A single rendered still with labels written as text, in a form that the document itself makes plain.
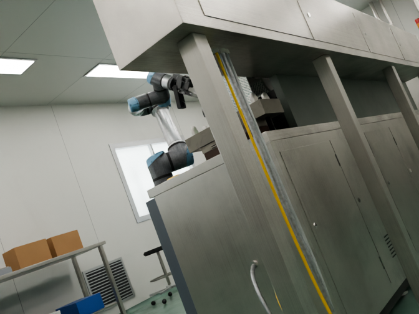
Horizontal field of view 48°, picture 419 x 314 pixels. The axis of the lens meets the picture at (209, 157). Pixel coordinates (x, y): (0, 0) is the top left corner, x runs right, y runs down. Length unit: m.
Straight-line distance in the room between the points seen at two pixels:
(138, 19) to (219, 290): 1.15
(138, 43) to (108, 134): 5.51
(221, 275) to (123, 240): 4.39
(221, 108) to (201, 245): 0.89
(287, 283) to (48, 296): 4.51
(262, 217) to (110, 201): 5.23
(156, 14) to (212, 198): 0.88
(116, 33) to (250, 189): 0.55
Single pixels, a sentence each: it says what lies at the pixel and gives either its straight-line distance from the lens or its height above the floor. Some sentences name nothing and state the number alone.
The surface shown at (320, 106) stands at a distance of 2.27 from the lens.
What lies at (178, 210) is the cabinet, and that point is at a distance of 2.00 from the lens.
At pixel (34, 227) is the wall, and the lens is 5.63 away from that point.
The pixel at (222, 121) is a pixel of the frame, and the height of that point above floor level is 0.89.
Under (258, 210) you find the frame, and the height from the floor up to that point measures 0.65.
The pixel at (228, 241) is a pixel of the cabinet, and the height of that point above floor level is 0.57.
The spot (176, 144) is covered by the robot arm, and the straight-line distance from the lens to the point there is 2.63.
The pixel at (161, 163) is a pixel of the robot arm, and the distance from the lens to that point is 2.58.
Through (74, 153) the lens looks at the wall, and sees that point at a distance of 6.27.
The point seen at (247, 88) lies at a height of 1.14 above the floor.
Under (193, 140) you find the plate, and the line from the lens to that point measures 1.98.
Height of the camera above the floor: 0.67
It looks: 7 degrees up
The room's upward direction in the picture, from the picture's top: 21 degrees counter-clockwise
